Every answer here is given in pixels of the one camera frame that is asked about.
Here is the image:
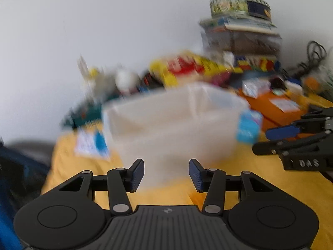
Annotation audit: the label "yellow cloth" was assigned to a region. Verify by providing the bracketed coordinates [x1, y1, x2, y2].
[42, 125, 333, 250]

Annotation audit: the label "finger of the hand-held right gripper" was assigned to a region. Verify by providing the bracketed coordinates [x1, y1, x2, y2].
[265, 108, 333, 141]
[252, 129, 333, 157]

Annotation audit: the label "dark green object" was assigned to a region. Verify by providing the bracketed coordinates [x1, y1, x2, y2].
[61, 103, 103, 129]

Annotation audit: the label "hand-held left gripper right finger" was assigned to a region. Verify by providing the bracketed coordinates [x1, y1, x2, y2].
[189, 158, 276, 215]

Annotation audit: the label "colourful toy box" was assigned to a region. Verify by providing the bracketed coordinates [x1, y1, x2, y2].
[233, 55, 283, 73]

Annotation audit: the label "black cables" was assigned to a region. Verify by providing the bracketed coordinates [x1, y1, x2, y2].
[306, 40, 328, 67]

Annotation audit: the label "white plush toy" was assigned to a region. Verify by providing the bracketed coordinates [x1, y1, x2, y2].
[77, 54, 142, 98]

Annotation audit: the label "white blue paper sheet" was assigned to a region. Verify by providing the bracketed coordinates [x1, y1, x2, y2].
[74, 129, 111, 160]

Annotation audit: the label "orange cardboard box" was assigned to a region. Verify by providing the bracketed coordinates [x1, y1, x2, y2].
[238, 91, 333, 138]

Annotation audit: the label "white paper label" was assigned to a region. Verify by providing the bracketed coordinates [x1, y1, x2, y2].
[269, 97, 301, 113]

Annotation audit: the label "teal cardboard box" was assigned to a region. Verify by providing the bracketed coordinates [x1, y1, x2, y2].
[235, 110, 264, 144]

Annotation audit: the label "yellow red plastic bag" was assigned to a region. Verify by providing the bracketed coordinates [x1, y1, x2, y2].
[149, 51, 236, 88]

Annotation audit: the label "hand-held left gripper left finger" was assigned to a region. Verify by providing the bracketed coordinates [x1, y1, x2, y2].
[59, 158, 145, 216]

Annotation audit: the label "round printed tin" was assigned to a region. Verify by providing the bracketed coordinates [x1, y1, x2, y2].
[209, 0, 271, 21]

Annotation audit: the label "white plastic storage bin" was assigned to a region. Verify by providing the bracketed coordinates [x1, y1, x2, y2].
[102, 81, 251, 189]

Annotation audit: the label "black round object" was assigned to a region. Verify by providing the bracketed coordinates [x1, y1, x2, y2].
[271, 77, 287, 91]

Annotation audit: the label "pink plastic bag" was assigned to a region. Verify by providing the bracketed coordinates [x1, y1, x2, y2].
[208, 71, 233, 87]

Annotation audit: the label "white medicine box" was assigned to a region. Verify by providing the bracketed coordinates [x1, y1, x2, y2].
[241, 79, 271, 99]

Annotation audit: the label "white small container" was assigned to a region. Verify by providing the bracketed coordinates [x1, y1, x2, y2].
[285, 80, 305, 97]

